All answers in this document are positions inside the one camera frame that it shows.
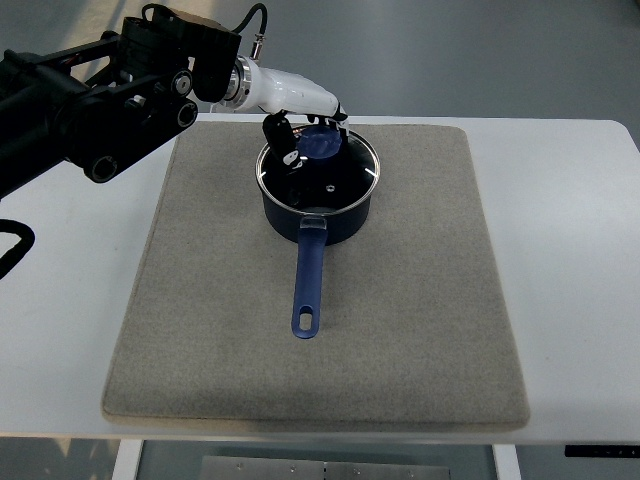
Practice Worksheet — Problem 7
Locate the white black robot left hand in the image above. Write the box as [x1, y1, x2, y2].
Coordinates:
[221, 56, 349, 169]

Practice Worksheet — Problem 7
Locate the glass pot lid blue knob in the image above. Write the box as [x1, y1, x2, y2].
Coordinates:
[255, 125, 380, 214]

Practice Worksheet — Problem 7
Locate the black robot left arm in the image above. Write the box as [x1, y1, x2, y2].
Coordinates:
[1, 3, 268, 196]

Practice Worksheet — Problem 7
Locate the dark blue saucepan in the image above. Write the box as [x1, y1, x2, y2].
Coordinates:
[259, 189, 374, 340]

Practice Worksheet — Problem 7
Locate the grey felt mat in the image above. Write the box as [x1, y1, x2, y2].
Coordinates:
[101, 121, 532, 434]

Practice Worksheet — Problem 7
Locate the white table leg left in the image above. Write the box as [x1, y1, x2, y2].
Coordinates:
[112, 439, 144, 480]

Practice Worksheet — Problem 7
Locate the white table leg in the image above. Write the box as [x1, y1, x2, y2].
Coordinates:
[112, 439, 144, 480]
[492, 444, 522, 480]

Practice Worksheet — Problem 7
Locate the white table leg right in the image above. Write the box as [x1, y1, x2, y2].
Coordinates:
[492, 444, 522, 480]

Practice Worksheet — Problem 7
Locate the black table control panel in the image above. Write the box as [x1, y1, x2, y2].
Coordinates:
[564, 444, 640, 459]

